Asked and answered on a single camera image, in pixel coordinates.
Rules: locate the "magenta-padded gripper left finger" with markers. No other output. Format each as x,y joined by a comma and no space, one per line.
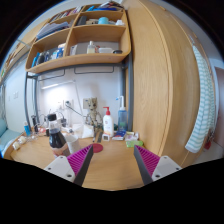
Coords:
80,160

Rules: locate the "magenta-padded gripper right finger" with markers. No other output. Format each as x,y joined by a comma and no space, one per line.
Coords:
148,160

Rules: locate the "cola bottle with black cap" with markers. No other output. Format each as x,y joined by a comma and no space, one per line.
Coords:
56,139

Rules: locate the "green packet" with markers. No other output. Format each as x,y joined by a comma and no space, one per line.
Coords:
134,143

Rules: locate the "pink white packet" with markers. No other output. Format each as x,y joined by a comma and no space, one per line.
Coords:
132,136

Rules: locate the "white tissue pack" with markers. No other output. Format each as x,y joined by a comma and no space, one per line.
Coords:
83,130

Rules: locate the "small white digital clock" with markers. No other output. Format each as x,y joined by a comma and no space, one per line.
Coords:
106,137

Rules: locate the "white red-pump lotion bottle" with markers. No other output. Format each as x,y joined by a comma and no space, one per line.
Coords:
108,123

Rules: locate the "blue spray bottle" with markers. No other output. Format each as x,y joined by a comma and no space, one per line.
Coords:
122,118

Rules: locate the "black electric shaver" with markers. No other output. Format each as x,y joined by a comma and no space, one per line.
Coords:
34,125

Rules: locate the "small blue tube bottle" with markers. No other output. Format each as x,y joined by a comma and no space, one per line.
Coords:
26,129

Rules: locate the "green striped hanging towel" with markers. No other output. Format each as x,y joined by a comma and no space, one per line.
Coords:
201,110

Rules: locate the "teal chair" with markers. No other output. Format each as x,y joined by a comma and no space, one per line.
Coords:
6,135

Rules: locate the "wooden wardrobe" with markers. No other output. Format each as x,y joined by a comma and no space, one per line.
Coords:
160,83

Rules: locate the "wooden shelf unit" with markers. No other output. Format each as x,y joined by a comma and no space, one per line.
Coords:
96,33

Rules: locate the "white wall socket panel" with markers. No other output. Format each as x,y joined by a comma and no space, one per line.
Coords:
67,104

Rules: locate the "grey metal frame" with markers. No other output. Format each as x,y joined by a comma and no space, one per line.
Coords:
129,93

